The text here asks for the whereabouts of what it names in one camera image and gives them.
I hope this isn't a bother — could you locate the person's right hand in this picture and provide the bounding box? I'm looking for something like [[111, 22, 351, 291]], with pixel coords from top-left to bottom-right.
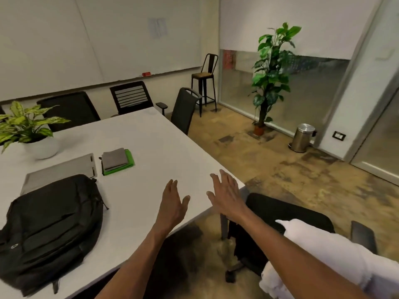
[[206, 169, 250, 222]]

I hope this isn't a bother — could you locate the white roller blind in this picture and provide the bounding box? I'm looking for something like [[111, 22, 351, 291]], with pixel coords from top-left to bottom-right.
[[219, 0, 384, 61]]

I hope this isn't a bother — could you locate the small variegated leafy plant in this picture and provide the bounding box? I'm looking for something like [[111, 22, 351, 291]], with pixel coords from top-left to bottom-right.
[[0, 101, 71, 154]]

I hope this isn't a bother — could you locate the black backpack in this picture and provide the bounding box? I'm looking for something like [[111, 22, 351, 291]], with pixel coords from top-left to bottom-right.
[[0, 174, 110, 298]]

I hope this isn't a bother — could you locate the white round plant pot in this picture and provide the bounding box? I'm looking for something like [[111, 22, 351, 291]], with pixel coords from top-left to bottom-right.
[[23, 136, 60, 160]]

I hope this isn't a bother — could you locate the large whiteboard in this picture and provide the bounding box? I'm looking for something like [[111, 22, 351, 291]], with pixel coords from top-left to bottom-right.
[[0, 0, 204, 102]]

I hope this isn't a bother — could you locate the tall green leafy plant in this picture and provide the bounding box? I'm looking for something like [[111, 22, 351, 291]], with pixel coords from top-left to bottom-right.
[[248, 22, 302, 128]]

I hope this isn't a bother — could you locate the black slim-back office chair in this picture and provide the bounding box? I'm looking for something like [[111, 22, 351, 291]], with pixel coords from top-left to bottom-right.
[[170, 87, 203, 136]]

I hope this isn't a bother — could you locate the black solid-back office chair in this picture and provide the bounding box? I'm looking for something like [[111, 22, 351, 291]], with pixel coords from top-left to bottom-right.
[[37, 91, 101, 132]]

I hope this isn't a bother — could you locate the steel pedal trash bin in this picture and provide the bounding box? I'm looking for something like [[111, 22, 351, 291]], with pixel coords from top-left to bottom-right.
[[288, 123, 318, 153]]

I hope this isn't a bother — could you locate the glass door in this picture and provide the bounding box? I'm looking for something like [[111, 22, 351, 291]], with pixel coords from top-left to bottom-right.
[[349, 85, 399, 187]]

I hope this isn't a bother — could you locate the person's left hand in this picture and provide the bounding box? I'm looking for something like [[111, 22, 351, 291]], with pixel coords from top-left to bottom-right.
[[155, 179, 191, 234]]

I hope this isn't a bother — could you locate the person's left forearm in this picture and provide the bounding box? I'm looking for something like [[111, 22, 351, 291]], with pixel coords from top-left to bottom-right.
[[95, 227, 180, 299]]

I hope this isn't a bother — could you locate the white shirt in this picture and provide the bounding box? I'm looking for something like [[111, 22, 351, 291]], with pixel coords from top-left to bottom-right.
[[259, 219, 399, 299]]

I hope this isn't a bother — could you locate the grey laptop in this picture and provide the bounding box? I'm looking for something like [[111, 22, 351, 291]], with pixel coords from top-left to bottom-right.
[[20, 153, 98, 196]]

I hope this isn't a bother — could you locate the black slatted-back office chair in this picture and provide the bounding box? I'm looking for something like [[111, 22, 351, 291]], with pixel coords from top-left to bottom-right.
[[109, 81, 168, 117]]

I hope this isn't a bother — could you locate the grey folded cloth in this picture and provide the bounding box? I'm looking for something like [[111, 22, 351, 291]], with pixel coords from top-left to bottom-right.
[[101, 148, 129, 172]]

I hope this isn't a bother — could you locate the person's right forearm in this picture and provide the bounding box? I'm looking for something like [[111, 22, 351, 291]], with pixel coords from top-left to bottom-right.
[[230, 209, 367, 299]]

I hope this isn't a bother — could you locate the black office chair with armrest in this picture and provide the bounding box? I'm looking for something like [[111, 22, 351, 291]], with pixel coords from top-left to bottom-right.
[[225, 193, 378, 284]]

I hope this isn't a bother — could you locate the black metal bar stool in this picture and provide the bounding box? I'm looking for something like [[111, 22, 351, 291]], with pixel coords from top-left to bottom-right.
[[191, 54, 219, 118]]

